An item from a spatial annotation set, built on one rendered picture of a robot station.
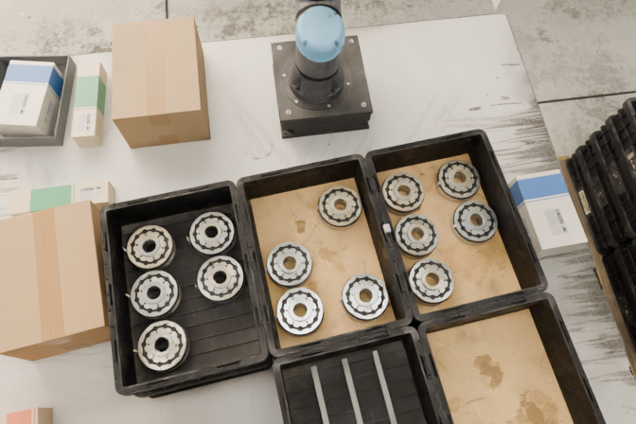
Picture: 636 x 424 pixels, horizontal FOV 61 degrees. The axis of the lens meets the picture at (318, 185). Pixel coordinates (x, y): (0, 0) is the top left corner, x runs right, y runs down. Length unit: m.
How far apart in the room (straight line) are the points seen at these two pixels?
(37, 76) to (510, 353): 1.38
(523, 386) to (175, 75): 1.11
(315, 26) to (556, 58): 1.70
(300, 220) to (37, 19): 1.97
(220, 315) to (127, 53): 0.73
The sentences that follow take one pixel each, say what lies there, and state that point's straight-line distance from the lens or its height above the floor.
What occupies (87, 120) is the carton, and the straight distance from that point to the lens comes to 1.59.
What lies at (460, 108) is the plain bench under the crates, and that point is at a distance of 1.64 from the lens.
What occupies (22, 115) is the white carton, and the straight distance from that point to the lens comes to 1.62.
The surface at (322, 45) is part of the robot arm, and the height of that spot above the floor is 1.02.
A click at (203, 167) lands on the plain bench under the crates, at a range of 1.51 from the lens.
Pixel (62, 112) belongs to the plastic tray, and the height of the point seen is 0.73.
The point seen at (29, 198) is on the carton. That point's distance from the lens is 1.54.
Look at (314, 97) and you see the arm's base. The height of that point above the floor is 0.83.
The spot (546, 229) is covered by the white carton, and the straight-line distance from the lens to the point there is 1.45.
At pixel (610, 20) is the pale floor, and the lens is 3.08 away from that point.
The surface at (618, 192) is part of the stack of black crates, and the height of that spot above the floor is 0.39.
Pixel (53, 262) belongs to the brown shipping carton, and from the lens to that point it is 1.34.
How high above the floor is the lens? 2.04
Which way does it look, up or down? 67 degrees down
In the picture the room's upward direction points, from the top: 4 degrees clockwise
